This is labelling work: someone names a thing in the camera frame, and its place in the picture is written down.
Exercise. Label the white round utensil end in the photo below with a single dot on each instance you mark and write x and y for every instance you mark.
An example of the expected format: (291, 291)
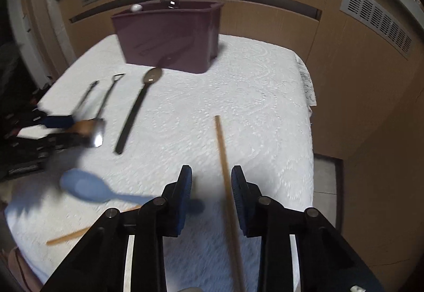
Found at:
(135, 8)

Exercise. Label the short grey vent grille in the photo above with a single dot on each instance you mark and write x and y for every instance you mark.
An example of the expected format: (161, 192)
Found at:
(374, 17)

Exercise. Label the dark glossy object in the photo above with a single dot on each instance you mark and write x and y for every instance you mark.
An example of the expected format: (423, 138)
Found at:
(169, 0)

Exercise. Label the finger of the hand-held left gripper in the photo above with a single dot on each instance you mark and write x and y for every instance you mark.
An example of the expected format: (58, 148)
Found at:
(66, 139)
(58, 121)

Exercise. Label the blue plastic spoon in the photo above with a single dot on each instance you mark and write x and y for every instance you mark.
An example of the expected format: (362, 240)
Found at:
(82, 186)

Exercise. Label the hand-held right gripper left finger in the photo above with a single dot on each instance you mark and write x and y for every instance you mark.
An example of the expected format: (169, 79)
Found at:
(184, 199)

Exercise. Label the maroon plastic bin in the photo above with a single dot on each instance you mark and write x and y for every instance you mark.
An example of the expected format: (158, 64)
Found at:
(165, 37)

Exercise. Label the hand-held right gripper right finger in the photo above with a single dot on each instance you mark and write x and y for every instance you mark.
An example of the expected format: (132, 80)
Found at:
(238, 199)

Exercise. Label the white textured tablecloth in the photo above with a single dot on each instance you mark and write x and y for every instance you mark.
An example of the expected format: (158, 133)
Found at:
(248, 96)

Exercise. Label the person's pink clothing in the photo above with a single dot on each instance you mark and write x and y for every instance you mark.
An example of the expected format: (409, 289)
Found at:
(18, 262)

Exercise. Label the long wooden chopstick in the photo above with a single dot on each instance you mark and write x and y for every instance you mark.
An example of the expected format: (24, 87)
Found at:
(66, 237)
(225, 163)

